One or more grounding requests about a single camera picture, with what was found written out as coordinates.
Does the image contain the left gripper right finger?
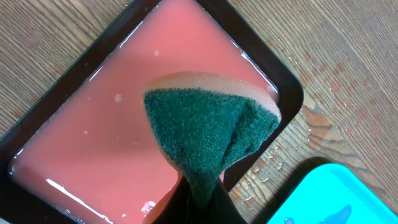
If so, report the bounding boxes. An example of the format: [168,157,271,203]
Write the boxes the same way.
[209,179,247,224]

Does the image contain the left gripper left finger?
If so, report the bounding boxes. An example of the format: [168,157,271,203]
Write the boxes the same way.
[152,177,193,224]

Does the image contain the red tray with dark rim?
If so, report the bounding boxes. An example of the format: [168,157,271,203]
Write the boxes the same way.
[1,1,303,223]

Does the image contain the teal plastic tray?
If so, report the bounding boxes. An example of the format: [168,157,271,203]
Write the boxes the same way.
[267,163,397,224]

